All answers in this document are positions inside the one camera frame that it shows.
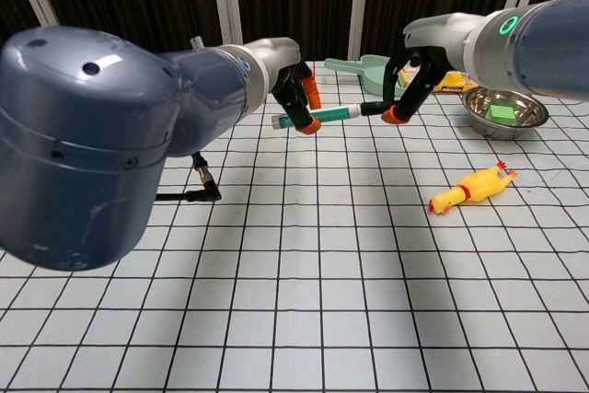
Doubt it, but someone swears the white marker with green label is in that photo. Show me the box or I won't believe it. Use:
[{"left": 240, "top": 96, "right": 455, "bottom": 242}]
[{"left": 271, "top": 103, "right": 365, "bottom": 130}]

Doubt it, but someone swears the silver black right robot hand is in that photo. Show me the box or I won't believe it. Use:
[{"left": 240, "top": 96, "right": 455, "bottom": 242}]
[{"left": 380, "top": 12, "right": 485, "bottom": 127}]

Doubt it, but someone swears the green square block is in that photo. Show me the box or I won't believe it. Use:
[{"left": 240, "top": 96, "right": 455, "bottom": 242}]
[{"left": 487, "top": 104, "right": 517, "bottom": 127}]

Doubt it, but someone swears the yellow cardboard box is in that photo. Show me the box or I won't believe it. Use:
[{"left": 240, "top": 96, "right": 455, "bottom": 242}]
[{"left": 397, "top": 65, "right": 479, "bottom": 96}]

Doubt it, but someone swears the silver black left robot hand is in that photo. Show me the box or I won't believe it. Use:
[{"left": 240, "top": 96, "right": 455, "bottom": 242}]
[{"left": 255, "top": 36, "right": 323, "bottom": 136}]

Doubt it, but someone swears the mint green dustpan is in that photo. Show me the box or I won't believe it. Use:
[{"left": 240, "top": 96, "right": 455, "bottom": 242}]
[{"left": 324, "top": 54, "right": 418, "bottom": 102}]

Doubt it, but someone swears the black angled connector cable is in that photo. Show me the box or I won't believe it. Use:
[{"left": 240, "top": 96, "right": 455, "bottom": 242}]
[{"left": 155, "top": 151, "right": 224, "bottom": 203}]

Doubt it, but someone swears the stainless steel bowl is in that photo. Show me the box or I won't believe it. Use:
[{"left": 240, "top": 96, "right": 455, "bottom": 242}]
[{"left": 461, "top": 85, "right": 550, "bottom": 142}]

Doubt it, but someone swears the white black-grid tablecloth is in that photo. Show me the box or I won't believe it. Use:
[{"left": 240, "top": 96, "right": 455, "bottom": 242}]
[{"left": 0, "top": 59, "right": 589, "bottom": 393}]

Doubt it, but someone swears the black marker cap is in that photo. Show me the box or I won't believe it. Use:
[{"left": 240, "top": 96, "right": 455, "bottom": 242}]
[{"left": 360, "top": 100, "right": 398, "bottom": 118}]

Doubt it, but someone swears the yellow rubber chicken toy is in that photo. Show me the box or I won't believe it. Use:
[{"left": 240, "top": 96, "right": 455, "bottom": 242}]
[{"left": 428, "top": 159, "right": 519, "bottom": 217}]

